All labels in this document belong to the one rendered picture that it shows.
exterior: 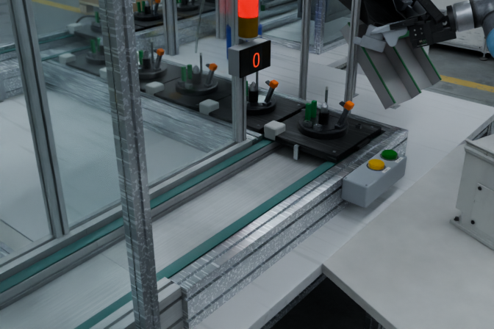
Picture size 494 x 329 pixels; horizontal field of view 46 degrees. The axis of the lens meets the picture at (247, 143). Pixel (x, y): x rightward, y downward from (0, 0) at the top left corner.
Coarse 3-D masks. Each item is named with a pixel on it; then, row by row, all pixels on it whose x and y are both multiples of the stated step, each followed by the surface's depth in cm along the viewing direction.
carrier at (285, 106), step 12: (252, 84) 175; (252, 96) 176; (264, 96) 181; (276, 96) 187; (252, 108) 173; (264, 108) 173; (276, 108) 178; (288, 108) 178; (300, 108) 178; (252, 120) 170; (264, 120) 170; (276, 120) 170
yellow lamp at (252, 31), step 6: (240, 18) 142; (246, 18) 141; (252, 18) 141; (240, 24) 142; (246, 24) 142; (252, 24) 142; (240, 30) 143; (246, 30) 142; (252, 30) 142; (240, 36) 144; (246, 36) 143; (252, 36) 143
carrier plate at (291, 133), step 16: (304, 112) 175; (288, 128) 165; (352, 128) 165; (368, 128) 165; (288, 144) 159; (304, 144) 156; (320, 144) 156; (336, 144) 156; (352, 144) 156; (336, 160) 150
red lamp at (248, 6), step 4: (240, 0) 140; (244, 0) 139; (248, 0) 139; (252, 0) 139; (256, 0) 140; (240, 4) 140; (244, 4) 140; (248, 4) 139; (252, 4) 140; (256, 4) 140; (240, 8) 141; (244, 8) 140; (248, 8) 140; (252, 8) 140; (256, 8) 141; (240, 12) 141; (244, 12) 140; (248, 12) 140; (252, 12) 141; (256, 12) 141; (240, 16) 142; (244, 16) 141; (248, 16) 141; (252, 16) 141; (256, 16) 142
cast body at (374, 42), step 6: (378, 24) 156; (372, 30) 156; (366, 36) 157; (372, 36) 156; (378, 36) 156; (354, 42) 159; (360, 42) 159; (366, 42) 157; (372, 42) 156; (378, 42) 156; (384, 42) 156; (372, 48) 157; (378, 48) 156
